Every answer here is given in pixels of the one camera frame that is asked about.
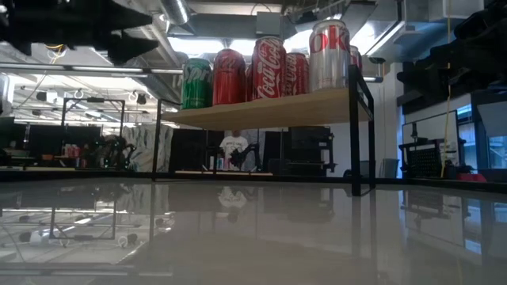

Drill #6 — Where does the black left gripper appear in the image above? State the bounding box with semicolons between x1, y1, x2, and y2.
0;0;160;67

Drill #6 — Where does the green Sprite can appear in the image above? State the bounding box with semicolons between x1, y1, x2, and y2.
181;57;214;111

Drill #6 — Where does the red Coca-Cola can dark figure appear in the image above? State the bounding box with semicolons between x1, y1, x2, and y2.
251;36;288;101

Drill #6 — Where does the red Coca-Cola original taste can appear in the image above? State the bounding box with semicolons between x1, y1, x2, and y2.
284;51;311;97

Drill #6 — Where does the wooden shelf rack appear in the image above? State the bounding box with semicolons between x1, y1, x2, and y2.
151;63;377;198

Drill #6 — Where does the black pegboard cart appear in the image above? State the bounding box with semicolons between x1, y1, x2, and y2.
398;136;468;180

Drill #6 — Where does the small red box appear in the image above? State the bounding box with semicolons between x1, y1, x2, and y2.
455;172;487;183

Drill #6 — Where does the grey patterned drape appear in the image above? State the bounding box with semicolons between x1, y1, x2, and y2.
120;124;174;172

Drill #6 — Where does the light wooden table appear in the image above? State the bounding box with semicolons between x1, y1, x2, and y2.
0;168;507;195

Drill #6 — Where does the grey waste bin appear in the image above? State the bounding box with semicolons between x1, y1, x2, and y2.
381;158;401;179

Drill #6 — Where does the person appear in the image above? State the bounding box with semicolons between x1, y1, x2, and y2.
219;129;250;171

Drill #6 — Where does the black cabinet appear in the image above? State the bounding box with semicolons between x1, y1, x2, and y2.
263;125;337;177

